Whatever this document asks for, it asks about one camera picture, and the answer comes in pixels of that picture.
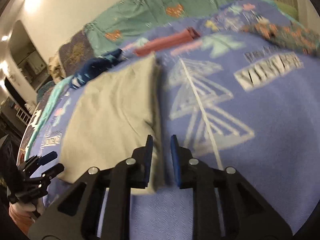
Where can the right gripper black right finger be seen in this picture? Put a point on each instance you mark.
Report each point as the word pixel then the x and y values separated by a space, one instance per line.
pixel 186 167

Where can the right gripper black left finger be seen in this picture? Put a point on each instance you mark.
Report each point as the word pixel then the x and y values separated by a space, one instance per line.
pixel 134 172

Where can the beige shirt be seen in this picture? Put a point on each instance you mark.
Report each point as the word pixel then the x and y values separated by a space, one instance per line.
pixel 114 115

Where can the left peach quilted sleeve forearm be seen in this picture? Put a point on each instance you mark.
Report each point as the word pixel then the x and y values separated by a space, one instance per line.
pixel 24 221

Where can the left white-gloved hand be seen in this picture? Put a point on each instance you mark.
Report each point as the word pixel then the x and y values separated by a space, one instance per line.
pixel 35 205

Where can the purple patterned bedspread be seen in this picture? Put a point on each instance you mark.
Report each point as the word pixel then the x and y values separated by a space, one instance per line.
pixel 245 107

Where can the navy star-print garment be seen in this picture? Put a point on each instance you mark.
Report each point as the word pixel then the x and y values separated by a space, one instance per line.
pixel 92 68

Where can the dark tree-print pillow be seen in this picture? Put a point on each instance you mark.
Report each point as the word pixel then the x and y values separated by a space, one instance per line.
pixel 74 53

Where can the teal heart-print sheet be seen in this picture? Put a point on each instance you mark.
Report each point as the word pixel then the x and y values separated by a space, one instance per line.
pixel 127 19

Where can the folded pink cloth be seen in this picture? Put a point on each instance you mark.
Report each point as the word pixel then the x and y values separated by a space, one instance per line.
pixel 187 35

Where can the multicolour patterned folded garment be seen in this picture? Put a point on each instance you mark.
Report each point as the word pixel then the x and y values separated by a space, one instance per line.
pixel 292 37

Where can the green pillow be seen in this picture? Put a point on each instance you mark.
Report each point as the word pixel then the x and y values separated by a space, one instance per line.
pixel 288 10

